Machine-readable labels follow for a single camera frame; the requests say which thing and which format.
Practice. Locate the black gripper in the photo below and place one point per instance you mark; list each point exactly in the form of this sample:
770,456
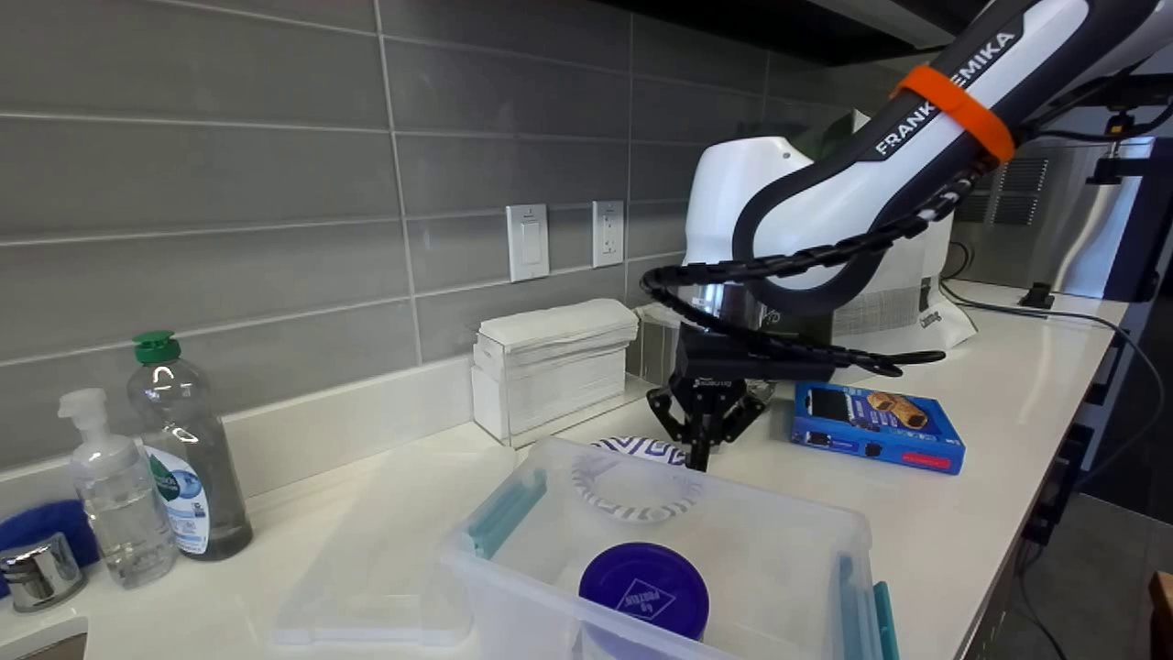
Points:
704,403

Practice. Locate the blue patterned paper bowl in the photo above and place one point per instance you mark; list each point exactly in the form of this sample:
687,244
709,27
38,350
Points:
646,450

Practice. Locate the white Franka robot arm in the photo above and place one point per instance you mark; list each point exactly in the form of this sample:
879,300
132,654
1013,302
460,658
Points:
775,230

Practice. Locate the purple round lid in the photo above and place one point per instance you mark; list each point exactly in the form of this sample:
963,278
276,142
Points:
653,584

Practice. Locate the clear plastic storage bin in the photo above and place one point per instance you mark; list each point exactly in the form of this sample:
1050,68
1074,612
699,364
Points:
596,555

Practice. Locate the blue snack bar box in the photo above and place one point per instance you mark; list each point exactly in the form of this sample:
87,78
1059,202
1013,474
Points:
880,428

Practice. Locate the clear dish soap bottle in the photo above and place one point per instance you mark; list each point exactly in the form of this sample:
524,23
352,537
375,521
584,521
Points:
187,453

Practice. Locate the clear hand soap pump bottle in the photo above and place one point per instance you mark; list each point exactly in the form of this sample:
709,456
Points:
114,487

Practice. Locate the blue sponge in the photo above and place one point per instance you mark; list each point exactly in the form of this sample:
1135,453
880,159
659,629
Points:
64,516

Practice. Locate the chrome kitchen faucet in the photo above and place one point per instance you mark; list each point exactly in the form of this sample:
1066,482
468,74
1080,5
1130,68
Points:
43,574

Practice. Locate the white wall outlet plate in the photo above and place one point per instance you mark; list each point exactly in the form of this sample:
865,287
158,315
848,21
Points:
606,234

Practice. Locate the white light switch plate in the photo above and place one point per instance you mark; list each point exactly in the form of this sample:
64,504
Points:
524,239

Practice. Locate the black camera tripod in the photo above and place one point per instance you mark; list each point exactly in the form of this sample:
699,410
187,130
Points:
1123,212

